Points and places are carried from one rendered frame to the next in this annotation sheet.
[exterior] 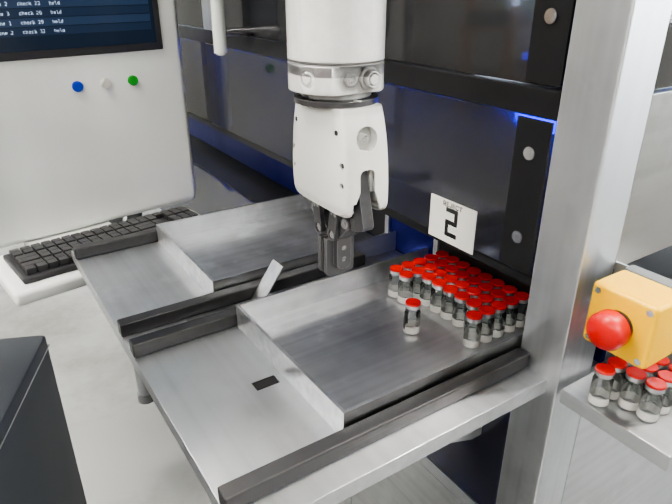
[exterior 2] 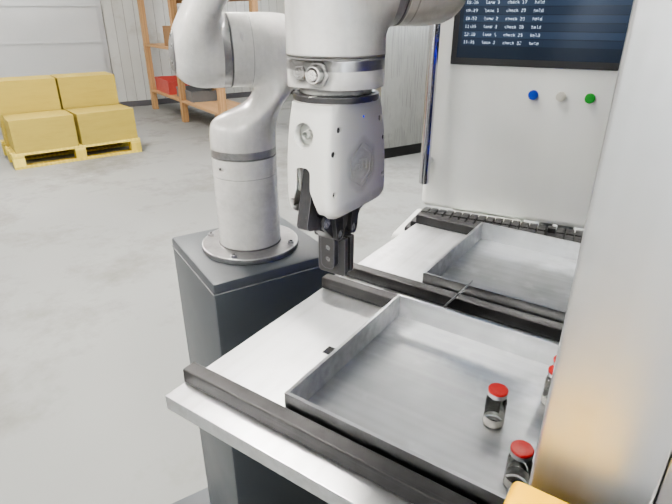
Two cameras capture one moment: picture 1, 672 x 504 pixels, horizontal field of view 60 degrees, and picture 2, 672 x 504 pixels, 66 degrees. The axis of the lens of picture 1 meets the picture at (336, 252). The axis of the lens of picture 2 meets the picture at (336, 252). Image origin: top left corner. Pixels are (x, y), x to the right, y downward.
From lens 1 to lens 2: 0.56 m
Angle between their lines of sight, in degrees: 60
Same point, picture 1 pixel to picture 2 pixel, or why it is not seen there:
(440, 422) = (346, 483)
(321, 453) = (244, 401)
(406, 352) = (447, 428)
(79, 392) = not seen: hidden behind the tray
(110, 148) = (544, 156)
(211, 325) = (377, 298)
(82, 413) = not seen: hidden behind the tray
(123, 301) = (384, 258)
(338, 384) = (357, 393)
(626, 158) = (657, 317)
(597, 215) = (569, 384)
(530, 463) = not seen: outside the picture
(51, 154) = (492, 147)
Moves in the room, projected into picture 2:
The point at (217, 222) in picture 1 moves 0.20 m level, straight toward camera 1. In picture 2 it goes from (539, 245) to (464, 274)
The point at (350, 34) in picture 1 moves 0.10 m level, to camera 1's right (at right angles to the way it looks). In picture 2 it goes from (294, 25) to (344, 29)
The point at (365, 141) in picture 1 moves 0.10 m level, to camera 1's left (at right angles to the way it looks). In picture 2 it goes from (306, 138) to (272, 118)
